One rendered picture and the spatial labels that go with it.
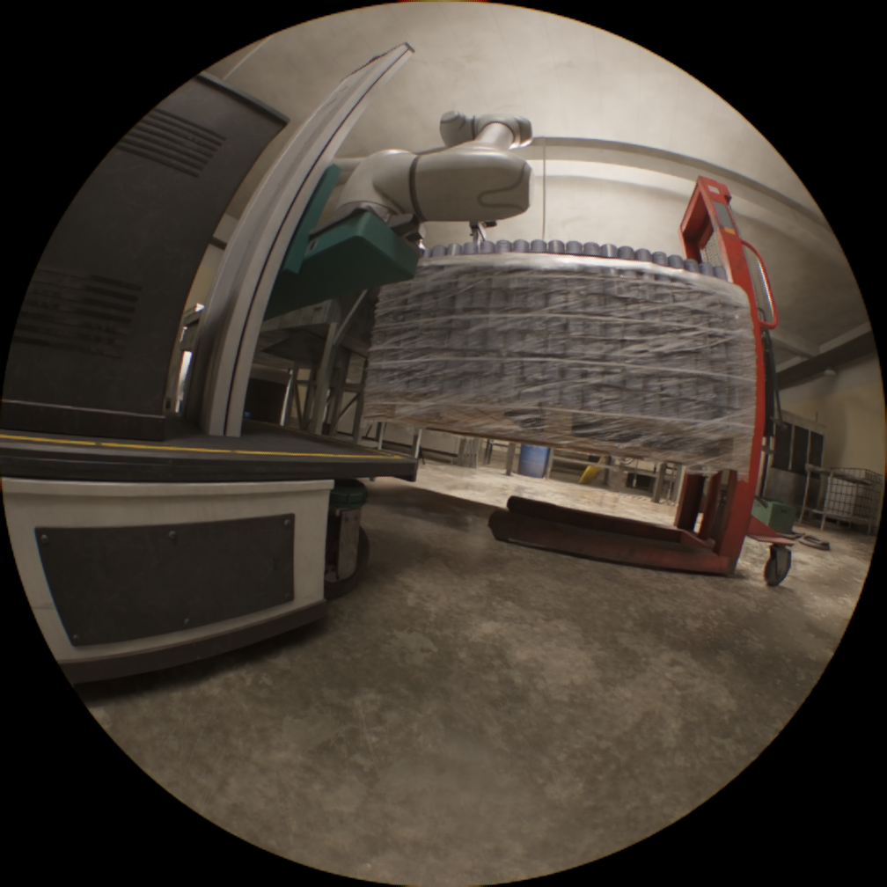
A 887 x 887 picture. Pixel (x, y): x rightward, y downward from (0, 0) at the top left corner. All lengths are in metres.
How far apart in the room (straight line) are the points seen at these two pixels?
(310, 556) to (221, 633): 0.18
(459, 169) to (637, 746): 0.95
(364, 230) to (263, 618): 0.59
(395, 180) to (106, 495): 0.63
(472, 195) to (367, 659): 0.81
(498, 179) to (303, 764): 0.87
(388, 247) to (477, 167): 0.22
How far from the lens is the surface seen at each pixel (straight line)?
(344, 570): 0.62
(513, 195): 0.60
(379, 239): 0.54
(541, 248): 1.21
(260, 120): 0.58
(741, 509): 1.42
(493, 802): 0.42
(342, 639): 0.57
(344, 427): 4.77
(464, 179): 0.59
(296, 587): 0.47
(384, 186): 0.63
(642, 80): 4.79
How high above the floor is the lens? 0.38
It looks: 2 degrees down
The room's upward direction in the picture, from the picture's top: 9 degrees clockwise
